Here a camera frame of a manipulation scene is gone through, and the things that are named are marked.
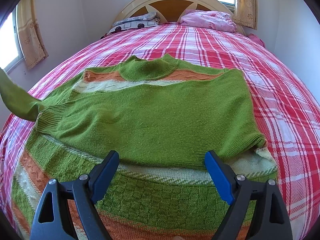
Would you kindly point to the red plaid bed sheet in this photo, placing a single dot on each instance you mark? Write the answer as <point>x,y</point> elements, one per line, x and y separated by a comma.
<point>284,109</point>

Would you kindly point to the pink cloth beside bed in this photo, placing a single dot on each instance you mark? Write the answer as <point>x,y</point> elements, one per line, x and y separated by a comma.
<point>256,39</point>

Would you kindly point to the yellow curtain right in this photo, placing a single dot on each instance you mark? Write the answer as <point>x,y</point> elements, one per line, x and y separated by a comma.
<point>246,13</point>

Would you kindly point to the blue white folded pillow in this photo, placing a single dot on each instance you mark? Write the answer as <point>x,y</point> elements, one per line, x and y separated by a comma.
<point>138,22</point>

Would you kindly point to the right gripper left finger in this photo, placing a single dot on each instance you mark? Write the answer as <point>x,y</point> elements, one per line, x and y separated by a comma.
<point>53,219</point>

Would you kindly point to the pink floral pillow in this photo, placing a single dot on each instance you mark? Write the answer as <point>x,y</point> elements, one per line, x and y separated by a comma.
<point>215,20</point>

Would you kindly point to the green orange striped knit sweater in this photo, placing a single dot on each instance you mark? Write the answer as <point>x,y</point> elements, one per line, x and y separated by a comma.
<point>161,116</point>

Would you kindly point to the cream wooden headboard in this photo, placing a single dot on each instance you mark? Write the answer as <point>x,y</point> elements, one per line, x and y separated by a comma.
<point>169,10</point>

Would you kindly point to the yellow curtain left window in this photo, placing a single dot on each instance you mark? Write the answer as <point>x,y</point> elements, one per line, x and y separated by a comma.
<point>29,35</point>

